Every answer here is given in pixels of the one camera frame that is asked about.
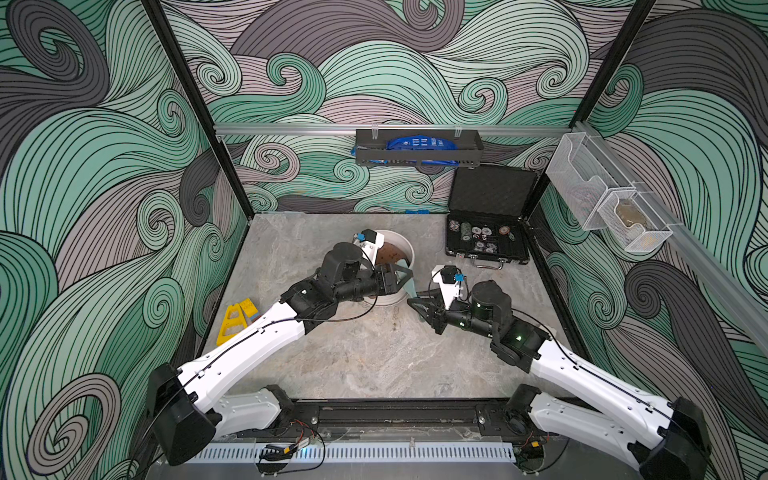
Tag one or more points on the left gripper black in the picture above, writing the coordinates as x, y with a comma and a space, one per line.
408, 270

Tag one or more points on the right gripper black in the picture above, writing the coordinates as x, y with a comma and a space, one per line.
435, 312

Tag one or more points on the white ceramic pot with mud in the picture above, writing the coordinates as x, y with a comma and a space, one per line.
396, 249

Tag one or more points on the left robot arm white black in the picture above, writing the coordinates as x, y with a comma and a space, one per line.
189, 405

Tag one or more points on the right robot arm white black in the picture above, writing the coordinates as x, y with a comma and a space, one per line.
657, 437

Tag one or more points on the black open poker chip case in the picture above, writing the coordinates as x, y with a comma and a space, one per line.
485, 214

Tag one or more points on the multicolour toy block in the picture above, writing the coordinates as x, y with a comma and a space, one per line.
250, 312

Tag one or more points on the yellow toy block piece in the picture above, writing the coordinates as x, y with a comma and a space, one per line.
233, 323

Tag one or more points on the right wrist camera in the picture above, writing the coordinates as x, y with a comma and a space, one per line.
451, 283

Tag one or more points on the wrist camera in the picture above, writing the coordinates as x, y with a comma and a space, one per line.
370, 242
451, 283

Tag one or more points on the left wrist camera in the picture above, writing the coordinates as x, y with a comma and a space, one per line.
370, 242

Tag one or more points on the black wall tray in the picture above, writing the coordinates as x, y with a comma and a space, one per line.
418, 148

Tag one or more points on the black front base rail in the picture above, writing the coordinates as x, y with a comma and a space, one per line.
494, 413

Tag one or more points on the white perforated cable duct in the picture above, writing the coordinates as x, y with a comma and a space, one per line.
366, 452

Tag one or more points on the large clear wall bin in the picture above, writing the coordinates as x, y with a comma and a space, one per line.
580, 178

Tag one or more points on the small clear wall bin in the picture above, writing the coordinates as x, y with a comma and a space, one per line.
633, 223

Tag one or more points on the aluminium wall rail back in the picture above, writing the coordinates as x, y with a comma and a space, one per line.
335, 129

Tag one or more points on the aluminium wall rail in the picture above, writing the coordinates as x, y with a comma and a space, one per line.
335, 129
724, 287

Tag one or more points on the aluminium wall rail right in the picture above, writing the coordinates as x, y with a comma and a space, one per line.
724, 287

